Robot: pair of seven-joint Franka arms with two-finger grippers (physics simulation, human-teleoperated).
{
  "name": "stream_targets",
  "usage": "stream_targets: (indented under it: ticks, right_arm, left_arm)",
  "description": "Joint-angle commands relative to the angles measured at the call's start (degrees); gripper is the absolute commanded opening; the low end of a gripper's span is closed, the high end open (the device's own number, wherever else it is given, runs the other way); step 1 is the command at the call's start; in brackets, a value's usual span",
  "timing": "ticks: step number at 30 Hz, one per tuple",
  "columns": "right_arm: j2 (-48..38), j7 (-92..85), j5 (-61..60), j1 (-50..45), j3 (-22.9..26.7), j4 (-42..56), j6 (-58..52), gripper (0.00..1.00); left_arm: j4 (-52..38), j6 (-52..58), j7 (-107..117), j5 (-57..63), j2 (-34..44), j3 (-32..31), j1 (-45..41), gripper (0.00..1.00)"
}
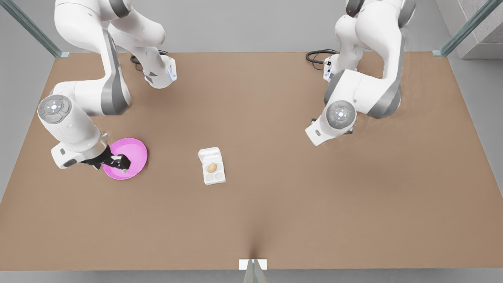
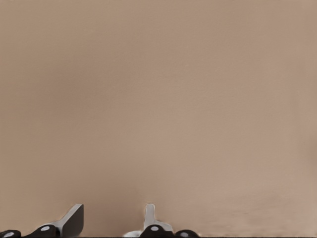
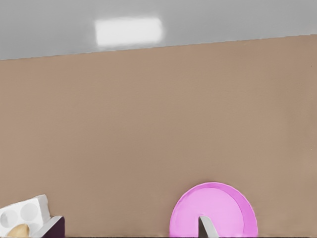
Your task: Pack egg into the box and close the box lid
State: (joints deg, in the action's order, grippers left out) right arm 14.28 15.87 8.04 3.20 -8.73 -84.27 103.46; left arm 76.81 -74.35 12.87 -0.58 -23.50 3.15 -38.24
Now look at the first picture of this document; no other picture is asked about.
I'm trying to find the white egg box lid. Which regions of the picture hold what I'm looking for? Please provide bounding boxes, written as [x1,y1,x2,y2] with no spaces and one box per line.
[198,147,223,164]

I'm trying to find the grey stone block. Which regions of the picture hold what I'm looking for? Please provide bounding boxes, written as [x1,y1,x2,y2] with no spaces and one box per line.
[435,0,503,60]

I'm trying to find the pink round plate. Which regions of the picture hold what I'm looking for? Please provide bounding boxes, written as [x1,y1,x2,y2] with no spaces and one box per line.
[102,138,149,180]

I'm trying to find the white egg box base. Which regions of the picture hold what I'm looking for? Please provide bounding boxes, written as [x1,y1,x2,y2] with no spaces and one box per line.
[202,160,226,186]

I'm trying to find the silver frame post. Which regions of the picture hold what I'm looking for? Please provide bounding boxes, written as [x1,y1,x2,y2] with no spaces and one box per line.
[432,0,503,57]
[239,258,268,283]
[0,0,70,59]

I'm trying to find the black cable loop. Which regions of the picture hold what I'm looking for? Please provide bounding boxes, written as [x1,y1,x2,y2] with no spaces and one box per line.
[305,49,339,72]
[130,50,169,72]

